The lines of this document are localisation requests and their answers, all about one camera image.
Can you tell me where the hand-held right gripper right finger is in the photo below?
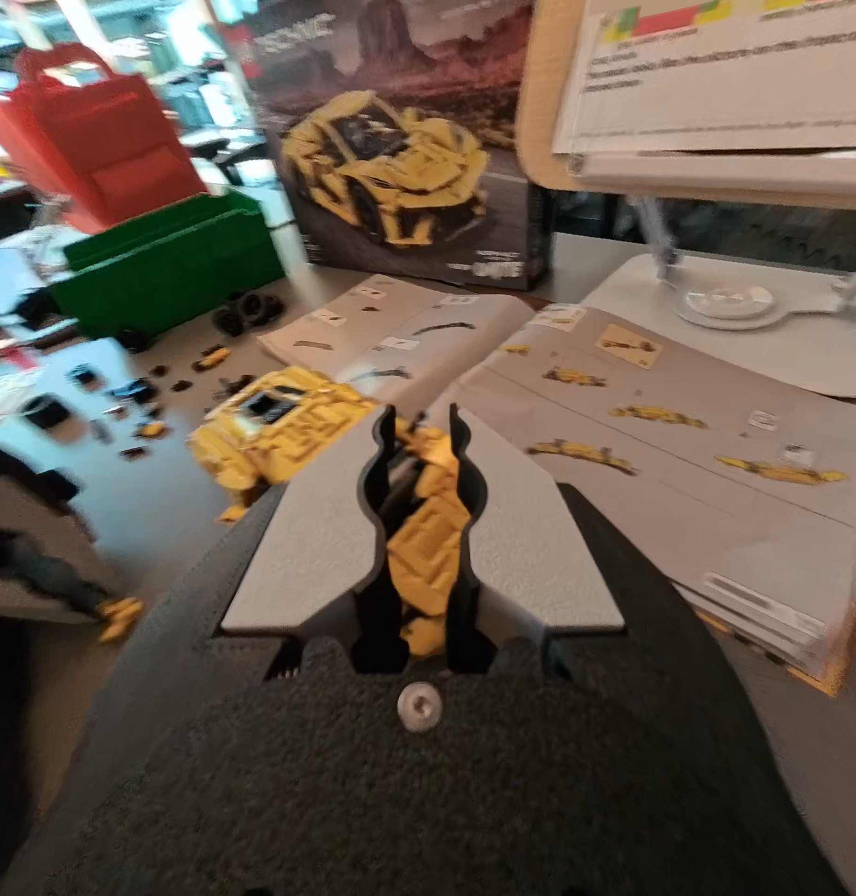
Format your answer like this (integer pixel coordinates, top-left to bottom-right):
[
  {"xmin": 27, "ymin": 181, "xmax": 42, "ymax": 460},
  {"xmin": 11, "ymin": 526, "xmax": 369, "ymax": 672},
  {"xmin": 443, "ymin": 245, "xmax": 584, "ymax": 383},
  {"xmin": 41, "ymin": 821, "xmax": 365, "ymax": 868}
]
[{"xmin": 447, "ymin": 402, "xmax": 626, "ymax": 646}]

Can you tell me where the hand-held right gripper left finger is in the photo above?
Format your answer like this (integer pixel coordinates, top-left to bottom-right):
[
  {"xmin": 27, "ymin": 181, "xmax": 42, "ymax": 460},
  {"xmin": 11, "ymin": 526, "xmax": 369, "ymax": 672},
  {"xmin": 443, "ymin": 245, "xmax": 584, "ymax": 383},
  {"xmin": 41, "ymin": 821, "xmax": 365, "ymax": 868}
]
[{"xmin": 220, "ymin": 404, "xmax": 397, "ymax": 637}]

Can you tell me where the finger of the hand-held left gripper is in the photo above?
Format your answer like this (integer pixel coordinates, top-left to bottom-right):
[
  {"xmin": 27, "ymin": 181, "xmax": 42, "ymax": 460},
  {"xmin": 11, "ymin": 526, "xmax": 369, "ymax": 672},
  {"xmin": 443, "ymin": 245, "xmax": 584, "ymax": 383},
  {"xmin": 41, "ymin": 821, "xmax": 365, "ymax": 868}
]
[
  {"xmin": 0, "ymin": 478, "xmax": 111, "ymax": 604},
  {"xmin": 0, "ymin": 560, "xmax": 104, "ymax": 625}
]

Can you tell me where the yellow angled connector piece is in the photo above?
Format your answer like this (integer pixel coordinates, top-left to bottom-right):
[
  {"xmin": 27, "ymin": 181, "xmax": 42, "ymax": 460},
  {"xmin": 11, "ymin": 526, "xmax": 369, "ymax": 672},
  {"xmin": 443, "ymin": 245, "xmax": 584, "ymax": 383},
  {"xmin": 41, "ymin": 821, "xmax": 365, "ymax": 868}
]
[{"xmin": 95, "ymin": 597, "xmax": 146, "ymax": 643}]

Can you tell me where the yellow brick car model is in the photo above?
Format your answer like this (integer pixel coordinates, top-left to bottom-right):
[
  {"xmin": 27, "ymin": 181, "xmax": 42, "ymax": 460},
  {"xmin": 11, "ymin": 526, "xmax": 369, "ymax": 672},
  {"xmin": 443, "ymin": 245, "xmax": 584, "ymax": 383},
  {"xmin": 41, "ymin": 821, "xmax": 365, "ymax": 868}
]
[{"xmin": 188, "ymin": 366, "xmax": 474, "ymax": 659}]

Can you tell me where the grey desk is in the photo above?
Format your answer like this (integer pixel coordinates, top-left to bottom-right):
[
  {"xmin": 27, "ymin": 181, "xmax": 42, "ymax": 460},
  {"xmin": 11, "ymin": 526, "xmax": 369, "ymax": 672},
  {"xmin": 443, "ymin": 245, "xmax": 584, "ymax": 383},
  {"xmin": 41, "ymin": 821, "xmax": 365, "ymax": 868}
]
[{"xmin": 0, "ymin": 231, "xmax": 856, "ymax": 896}]

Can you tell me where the open instruction booklet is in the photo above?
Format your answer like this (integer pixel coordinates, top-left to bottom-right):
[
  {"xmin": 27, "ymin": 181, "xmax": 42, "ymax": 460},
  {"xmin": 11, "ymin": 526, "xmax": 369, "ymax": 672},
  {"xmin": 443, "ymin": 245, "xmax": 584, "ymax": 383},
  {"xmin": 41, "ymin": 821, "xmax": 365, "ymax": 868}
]
[{"xmin": 257, "ymin": 274, "xmax": 856, "ymax": 694}]

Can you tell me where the green plastic bin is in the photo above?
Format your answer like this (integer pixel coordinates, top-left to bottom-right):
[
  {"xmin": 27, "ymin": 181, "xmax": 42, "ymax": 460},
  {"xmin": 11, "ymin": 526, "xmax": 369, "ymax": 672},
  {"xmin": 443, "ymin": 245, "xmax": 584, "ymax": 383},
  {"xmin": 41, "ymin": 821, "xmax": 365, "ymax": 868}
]
[{"xmin": 50, "ymin": 190, "xmax": 285, "ymax": 340}]

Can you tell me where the wooden document stand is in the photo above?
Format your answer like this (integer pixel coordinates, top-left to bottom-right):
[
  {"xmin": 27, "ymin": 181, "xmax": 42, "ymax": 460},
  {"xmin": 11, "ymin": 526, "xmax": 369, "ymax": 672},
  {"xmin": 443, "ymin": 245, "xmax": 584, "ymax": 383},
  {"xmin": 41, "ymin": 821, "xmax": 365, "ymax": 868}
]
[{"xmin": 517, "ymin": 0, "xmax": 856, "ymax": 400}]

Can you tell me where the red carrier bag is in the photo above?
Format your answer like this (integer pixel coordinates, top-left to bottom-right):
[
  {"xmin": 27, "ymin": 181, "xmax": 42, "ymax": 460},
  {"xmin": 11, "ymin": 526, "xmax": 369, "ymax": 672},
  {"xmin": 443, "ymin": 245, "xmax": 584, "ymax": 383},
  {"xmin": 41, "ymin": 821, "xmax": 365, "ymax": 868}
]
[{"xmin": 0, "ymin": 43, "xmax": 208, "ymax": 235}]

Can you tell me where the car printed cardboard box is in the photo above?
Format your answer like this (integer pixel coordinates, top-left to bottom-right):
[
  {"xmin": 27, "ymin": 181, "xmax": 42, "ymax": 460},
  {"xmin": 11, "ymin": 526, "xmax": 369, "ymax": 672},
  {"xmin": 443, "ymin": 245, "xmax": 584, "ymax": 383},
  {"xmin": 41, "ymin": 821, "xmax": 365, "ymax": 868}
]
[{"xmin": 249, "ymin": 0, "xmax": 556, "ymax": 291}]

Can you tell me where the laminated instruction sheet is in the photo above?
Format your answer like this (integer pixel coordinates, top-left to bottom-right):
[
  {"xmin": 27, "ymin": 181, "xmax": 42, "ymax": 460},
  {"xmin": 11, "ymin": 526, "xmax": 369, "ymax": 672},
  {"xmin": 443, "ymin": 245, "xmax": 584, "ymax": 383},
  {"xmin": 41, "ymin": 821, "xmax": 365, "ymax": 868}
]
[{"xmin": 552, "ymin": 0, "xmax": 856, "ymax": 155}]

